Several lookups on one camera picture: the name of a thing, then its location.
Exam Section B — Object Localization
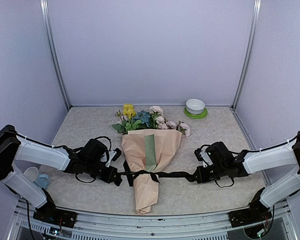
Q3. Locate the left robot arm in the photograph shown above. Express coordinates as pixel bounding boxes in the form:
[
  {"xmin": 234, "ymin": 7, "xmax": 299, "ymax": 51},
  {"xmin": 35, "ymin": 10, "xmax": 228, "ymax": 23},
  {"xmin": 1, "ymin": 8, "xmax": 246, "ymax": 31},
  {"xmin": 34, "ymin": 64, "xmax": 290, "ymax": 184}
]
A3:
[{"xmin": 0, "ymin": 124, "xmax": 122, "ymax": 223}]

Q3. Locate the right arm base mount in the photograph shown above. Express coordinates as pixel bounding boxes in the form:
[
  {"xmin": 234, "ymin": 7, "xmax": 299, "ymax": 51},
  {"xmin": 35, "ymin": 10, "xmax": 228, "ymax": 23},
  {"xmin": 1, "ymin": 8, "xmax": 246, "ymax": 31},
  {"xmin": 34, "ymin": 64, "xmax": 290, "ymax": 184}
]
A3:
[{"xmin": 228, "ymin": 205, "xmax": 272, "ymax": 228}]

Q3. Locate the pink rose stem bunch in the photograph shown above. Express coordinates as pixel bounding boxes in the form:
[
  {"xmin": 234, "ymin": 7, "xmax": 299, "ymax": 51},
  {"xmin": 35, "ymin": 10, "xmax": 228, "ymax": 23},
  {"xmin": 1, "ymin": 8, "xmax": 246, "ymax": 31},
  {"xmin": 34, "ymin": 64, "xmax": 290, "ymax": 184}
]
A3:
[{"xmin": 155, "ymin": 116, "xmax": 191, "ymax": 138}]

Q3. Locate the black printed ribbon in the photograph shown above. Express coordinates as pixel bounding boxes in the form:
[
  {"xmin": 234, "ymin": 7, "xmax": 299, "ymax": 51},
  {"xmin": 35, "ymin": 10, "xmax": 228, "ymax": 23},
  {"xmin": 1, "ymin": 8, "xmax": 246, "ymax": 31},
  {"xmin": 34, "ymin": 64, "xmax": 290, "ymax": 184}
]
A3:
[{"xmin": 118, "ymin": 160, "xmax": 200, "ymax": 187}]

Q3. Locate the aluminium front rail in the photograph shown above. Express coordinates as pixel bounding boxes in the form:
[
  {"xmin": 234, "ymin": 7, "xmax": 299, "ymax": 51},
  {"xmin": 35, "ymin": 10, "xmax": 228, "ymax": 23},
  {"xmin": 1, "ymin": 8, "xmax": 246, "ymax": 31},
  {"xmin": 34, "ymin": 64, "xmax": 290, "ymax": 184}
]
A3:
[{"xmin": 3, "ymin": 199, "xmax": 300, "ymax": 240}]

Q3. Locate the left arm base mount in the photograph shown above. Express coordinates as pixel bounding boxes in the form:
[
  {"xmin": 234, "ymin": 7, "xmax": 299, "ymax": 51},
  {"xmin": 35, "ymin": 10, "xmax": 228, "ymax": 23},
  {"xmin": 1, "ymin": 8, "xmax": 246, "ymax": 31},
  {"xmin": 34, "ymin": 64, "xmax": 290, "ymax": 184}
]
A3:
[{"xmin": 33, "ymin": 208, "xmax": 78, "ymax": 228}]

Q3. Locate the white paper cup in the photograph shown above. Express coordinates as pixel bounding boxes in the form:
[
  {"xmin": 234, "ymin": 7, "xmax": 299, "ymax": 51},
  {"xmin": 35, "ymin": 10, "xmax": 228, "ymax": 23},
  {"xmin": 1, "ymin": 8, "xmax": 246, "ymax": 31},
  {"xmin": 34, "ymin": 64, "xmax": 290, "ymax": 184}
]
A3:
[{"xmin": 23, "ymin": 166, "xmax": 39, "ymax": 182}]

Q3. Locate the aluminium frame post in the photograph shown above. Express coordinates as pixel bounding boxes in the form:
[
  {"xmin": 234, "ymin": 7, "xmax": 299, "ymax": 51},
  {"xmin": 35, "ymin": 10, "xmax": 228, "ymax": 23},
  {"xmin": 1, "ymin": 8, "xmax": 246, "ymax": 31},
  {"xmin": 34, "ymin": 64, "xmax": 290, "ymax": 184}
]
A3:
[
  {"xmin": 231, "ymin": 0, "xmax": 262, "ymax": 112},
  {"xmin": 40, "ymin": 0, "xmax": 72, "ymax": 111}
]

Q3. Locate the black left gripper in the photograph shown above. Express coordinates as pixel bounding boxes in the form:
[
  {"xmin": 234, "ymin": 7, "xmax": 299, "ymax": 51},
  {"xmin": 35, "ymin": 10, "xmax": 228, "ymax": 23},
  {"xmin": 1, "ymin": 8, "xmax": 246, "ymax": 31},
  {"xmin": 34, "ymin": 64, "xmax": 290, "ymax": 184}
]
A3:
[{"xmin": 84, "ymin": 158, "xmax": 120, "ymax": 183}]

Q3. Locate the green pink wrapping paper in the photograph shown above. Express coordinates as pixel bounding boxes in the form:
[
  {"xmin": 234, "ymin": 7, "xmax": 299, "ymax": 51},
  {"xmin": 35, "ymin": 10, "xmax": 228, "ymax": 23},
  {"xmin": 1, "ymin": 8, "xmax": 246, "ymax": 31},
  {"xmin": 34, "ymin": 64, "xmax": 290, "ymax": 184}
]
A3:
[{"xmin": 121, "ymin": 129, "xmax": 183, "ymax": 215}]

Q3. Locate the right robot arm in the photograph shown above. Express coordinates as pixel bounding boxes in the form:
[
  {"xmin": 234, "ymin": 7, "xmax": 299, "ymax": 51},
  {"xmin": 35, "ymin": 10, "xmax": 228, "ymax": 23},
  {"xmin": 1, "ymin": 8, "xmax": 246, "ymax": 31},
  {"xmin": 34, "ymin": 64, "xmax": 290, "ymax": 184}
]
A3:
[{"xmin": 186, "ymin": 131, "xmax": 300, "ymax": 222}]

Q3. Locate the aluminium frame post right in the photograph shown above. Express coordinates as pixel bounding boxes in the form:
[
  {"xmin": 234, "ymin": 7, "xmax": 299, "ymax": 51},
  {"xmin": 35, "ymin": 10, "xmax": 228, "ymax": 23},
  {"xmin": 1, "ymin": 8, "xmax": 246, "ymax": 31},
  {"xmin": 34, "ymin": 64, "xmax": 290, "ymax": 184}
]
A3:
[{"xmin": 231, "ymin": 0, "xmax": 262, "ymax": 112}]

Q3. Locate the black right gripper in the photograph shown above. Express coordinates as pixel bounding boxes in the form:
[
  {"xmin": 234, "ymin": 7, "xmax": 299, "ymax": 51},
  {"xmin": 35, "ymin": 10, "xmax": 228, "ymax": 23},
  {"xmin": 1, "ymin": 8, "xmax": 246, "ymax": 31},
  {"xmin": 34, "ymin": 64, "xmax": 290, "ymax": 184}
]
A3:
[{"xmin": 192, "ymin": 162, "xmax": 227, "ymax": 184}]

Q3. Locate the yellow fake flower stem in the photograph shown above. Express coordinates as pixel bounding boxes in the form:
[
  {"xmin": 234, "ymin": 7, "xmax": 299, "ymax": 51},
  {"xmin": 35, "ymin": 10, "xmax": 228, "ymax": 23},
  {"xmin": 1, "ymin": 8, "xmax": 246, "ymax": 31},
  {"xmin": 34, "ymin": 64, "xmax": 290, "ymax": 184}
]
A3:
[{"xmin": 112, "ymin": 103, "xmax": 142, "ymax": 135}]

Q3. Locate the blue fake flower stem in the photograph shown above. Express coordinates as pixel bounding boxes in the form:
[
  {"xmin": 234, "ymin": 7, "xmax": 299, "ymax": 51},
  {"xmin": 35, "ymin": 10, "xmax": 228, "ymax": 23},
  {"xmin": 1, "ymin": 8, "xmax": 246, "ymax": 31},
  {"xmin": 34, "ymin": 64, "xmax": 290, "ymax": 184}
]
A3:
[{"xmin": 133, "ymin": 110, "xmax": 154, "ymax": 130}]

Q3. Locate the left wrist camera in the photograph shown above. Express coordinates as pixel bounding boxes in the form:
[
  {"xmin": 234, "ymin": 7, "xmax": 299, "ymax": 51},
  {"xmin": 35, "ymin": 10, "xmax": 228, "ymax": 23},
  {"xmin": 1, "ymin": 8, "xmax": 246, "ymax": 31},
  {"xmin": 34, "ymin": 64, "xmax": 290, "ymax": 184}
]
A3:
[{"xmin": 105, "ymin": 148, "xmax": 122, "ymax": 168}]

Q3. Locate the green plate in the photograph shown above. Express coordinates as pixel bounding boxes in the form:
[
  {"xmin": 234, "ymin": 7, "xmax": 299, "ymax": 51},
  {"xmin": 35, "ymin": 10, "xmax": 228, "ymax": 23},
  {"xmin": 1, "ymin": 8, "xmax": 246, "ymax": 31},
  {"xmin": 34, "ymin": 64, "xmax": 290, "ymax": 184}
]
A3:
[{"xmin": 183, "ymin": 107, "xmax": 208, "ymax": 119}]

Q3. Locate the white ceramic bowl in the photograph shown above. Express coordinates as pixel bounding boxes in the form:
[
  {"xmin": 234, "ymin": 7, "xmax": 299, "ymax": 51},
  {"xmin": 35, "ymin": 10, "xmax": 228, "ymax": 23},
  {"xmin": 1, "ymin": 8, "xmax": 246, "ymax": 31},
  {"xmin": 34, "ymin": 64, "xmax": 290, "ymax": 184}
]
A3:
[{"xmin": 185, "ymin": 98, "xmax": 206, "ymax": 115}]

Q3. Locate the aluminium frame post left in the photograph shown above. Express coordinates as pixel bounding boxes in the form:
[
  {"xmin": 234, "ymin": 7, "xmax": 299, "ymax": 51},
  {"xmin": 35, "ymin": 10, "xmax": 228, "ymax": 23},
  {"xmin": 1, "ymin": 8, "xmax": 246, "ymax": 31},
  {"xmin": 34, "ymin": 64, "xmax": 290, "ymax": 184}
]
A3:
[{"xmin": 40, "ymin": 0, "xmax": 72, "ymax": 111}]

